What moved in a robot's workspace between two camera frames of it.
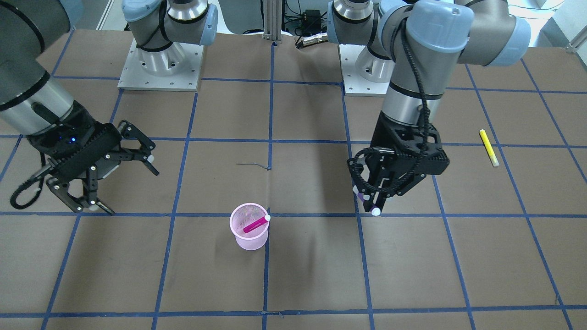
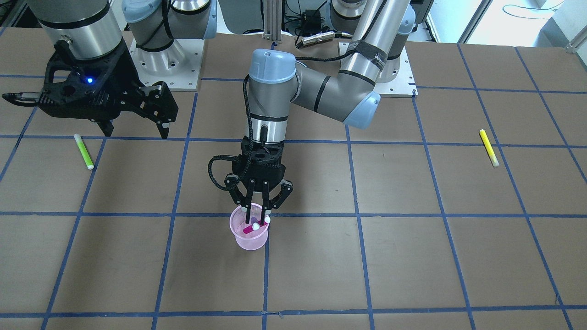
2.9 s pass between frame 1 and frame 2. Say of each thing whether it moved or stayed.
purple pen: moved
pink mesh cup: stayed
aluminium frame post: stayed
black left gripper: moved
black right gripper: moved
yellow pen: stayed
